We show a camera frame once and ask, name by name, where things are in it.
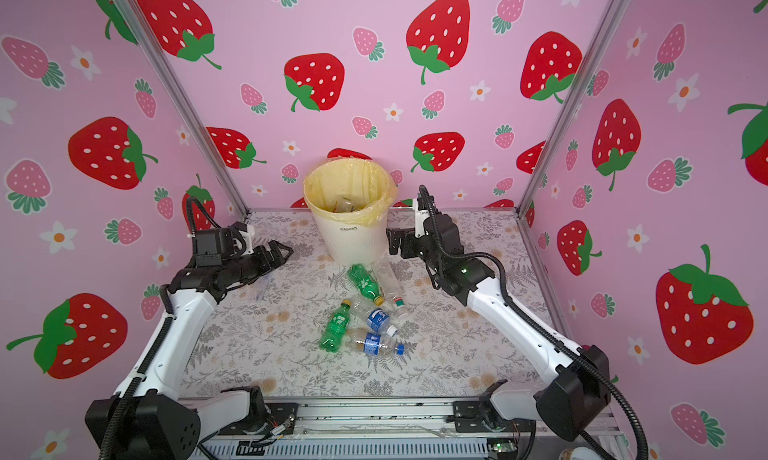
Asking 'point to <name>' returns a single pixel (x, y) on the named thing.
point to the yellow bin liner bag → (350, 191)
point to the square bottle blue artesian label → (344, 205)
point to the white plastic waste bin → (352, 245)
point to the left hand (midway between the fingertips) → (281, 254)
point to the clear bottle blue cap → (372, 343)
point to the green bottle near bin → (366, 283)
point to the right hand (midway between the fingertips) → (400, 226)
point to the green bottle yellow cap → (335, 332)
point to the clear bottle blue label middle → (374, 317)
